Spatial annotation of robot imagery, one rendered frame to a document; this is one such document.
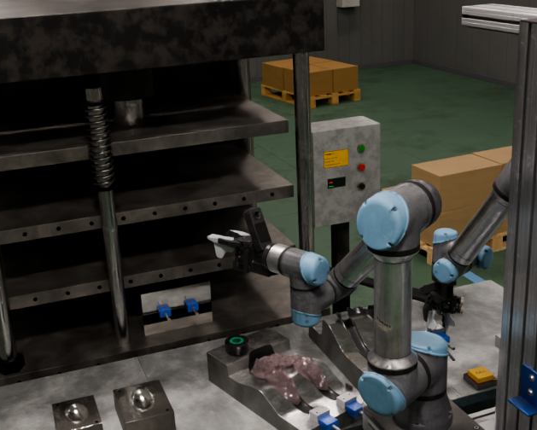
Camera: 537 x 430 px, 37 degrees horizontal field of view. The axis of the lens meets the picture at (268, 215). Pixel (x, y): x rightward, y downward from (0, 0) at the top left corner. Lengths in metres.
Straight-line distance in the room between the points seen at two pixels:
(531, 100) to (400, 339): 0.59
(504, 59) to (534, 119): 10.04
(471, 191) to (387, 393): 3.80
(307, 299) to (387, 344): 0.25
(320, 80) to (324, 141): 7.38
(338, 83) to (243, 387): 8.37
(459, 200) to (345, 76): 5.44
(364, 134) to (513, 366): 1.52
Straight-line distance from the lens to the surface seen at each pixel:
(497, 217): 2.30
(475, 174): 5.55
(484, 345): 2.97
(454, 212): 5.53
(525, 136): 1.76
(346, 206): 3.29
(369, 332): 2.79
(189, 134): 2.94
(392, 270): 1.76
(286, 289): 3.40
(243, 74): 3.58
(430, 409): 2.05
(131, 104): 3.10
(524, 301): 1.86
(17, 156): 2.85
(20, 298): 2.99
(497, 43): 11.88
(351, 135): 3.21
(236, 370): 2.64
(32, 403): 2.79
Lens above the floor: 2.23
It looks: 20 degrees down
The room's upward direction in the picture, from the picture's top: 3 degrees counter-clockwise
